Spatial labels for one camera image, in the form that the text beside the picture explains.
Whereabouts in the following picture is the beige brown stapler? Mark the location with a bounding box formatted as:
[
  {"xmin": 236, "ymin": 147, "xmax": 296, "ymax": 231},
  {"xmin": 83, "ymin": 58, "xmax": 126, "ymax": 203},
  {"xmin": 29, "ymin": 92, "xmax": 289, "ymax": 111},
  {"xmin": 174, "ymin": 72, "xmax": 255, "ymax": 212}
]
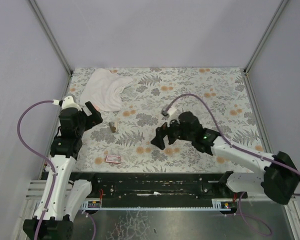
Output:
[{"xmin": 109, "ymin": 121, "xmax": 119, "ymax": 133}]

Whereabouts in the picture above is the red staple box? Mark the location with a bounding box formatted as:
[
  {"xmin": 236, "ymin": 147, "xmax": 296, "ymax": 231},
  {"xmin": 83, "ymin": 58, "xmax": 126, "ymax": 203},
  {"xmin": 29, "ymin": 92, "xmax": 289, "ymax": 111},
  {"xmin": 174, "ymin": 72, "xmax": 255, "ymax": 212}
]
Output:
[{"xmin": 105, "ymin": 155, "xmax": 121, "ymax": 164}]

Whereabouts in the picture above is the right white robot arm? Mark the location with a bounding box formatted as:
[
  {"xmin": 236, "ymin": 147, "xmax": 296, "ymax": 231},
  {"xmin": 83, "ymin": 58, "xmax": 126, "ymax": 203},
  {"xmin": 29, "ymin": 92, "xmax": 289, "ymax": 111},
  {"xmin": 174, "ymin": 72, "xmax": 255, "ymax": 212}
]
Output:
[{"xmin": 151, "ymin": 111, "xmax": 300, "ymax": 205}]

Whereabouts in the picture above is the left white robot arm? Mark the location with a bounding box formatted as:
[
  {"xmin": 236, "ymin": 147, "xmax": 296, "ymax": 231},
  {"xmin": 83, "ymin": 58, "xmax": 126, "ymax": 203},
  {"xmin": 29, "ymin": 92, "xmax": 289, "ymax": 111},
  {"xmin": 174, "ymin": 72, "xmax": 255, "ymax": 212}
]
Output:
[{"xmin": 22, "ymin": 96, "xmax": 103, "ymax": 240}]

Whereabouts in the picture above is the white cloth towel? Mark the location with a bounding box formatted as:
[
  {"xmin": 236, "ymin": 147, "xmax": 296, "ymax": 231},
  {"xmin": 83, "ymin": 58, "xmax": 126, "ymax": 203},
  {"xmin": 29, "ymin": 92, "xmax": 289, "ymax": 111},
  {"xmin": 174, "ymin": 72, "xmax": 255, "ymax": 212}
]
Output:
[{"xmin": 79, "ymin": 68, "xmax": 134, "ymax": 112}]

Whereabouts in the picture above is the floral patterned table mat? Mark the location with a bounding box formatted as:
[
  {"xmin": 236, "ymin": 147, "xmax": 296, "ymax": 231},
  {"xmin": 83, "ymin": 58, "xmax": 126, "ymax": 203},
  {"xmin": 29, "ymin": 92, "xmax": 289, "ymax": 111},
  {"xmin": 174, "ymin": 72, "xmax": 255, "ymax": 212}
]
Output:
[{"xmin": 74, "ymin": 67, "xmax": 263, "ymax": 173}]

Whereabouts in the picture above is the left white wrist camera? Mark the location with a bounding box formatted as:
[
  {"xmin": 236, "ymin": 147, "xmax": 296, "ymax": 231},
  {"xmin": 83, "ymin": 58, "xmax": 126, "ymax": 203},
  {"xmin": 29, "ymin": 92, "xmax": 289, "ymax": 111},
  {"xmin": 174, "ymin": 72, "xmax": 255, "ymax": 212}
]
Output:
[{"xmin": 52, "ymin": 94, "xmax": 82, "ymax": 111}]

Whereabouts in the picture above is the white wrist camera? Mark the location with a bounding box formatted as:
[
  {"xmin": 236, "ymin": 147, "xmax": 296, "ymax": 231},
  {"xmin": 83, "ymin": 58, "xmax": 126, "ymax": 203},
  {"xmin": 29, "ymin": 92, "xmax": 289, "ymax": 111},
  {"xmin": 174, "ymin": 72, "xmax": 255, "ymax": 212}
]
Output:
[
  {"xmin": 161, "ymin": 105, "xmax": 177, "ymax": 118},
  {"xmin": 52, "ymin": 94, "xmax": 82, "ymax": 111}
]

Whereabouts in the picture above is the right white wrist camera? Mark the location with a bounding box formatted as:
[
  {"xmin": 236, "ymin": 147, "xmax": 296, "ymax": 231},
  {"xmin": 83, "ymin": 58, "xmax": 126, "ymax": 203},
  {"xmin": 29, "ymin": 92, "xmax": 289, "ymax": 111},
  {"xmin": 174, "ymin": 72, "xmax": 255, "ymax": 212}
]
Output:
[{"xmin": 161, "ymin": 105, "xmax": 177, "ymax": 118}]

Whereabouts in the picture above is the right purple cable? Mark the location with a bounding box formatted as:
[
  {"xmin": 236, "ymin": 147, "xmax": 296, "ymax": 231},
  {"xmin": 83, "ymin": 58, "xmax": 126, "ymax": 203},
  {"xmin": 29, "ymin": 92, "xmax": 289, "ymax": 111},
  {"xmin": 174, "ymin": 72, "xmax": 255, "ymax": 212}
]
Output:
[{"xmin": 164, "ymin": 93, "xmax": 300, "ymax": 237}]

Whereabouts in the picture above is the purple cable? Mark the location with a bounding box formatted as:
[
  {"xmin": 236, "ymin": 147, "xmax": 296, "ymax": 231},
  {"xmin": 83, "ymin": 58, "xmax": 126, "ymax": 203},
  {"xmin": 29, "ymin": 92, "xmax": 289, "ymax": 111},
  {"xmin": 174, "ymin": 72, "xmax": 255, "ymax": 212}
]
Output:
[
  {"xmin": 164, "ymin": 93, "xmax": 300, "ymax": 237},
  {"xmin": 16, "ymin": 99, "xmax": 98, "ymax": 240}
]

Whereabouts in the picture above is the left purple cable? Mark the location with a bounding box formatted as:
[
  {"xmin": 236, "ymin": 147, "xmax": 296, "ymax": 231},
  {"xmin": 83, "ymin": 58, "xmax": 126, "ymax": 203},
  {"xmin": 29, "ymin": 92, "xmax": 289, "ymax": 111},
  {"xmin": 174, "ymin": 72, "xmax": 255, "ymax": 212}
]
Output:
[{"xmin": 16, "ymin": 99, "xmax": 98, "ymax": 240}]

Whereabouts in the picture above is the aluminium cross rail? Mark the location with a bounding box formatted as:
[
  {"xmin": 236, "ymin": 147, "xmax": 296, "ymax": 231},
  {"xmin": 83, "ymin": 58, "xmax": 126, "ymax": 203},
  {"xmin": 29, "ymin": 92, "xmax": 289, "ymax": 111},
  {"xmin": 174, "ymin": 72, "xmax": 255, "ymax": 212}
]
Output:
[{"xmin": 26, "ymin": 180, "xmax": 73, "ymax": 200}]

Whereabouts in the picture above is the white slotted cable duct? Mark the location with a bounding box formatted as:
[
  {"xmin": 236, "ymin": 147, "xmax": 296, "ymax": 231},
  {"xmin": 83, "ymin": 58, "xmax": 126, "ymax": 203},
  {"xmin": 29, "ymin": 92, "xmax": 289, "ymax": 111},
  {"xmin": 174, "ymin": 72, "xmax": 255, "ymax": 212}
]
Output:
[{"xmin": 79, "ymin": 196, "xmax": 237, "ymax": 213}]

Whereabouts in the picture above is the left aluminium frame post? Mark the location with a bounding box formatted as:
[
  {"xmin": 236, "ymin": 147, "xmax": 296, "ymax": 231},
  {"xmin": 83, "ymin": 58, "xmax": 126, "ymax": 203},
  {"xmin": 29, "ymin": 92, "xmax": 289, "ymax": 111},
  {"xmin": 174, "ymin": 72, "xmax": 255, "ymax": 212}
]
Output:
[{"xmin": 27, "ymin": 0, "xmax": 73, "ymax": 76}]

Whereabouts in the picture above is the aluminium frame post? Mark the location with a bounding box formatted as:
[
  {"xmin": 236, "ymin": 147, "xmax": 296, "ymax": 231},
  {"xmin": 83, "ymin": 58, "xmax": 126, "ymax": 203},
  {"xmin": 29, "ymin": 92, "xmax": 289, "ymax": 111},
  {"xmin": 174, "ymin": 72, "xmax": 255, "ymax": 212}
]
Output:
[
  {"xmin": 27, "ymin": 0, "xmax": 73, "ymax": 76},
  {"xmin": 243, "ymin": 0, "xmax": 290, "ymax": 75}
]

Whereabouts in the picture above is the right aluminium frame post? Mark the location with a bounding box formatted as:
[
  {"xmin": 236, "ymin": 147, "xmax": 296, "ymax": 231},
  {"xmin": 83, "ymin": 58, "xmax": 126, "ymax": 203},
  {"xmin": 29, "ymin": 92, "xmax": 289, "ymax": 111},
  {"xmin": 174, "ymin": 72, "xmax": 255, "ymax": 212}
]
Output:
[{"xmin": 243, "ymin": 0, "xmax": 290, "ymax": 75}]

